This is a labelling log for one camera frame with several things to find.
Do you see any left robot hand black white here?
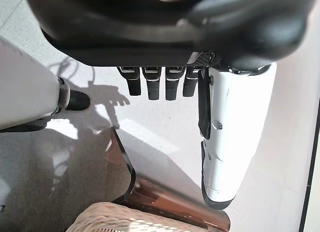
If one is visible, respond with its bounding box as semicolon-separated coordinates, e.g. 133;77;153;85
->
23;0;308;211

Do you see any left black robot foot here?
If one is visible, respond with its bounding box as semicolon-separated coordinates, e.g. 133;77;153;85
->
56;76;91;115

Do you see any left robot leg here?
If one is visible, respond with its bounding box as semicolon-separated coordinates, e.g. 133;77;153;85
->
0;33;62;132

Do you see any glossy dark brown stool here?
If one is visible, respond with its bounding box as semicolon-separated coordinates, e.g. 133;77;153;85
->
0;126;232;232

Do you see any white wicker tray basket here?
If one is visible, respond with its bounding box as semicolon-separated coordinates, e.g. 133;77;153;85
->
63;202;211;232

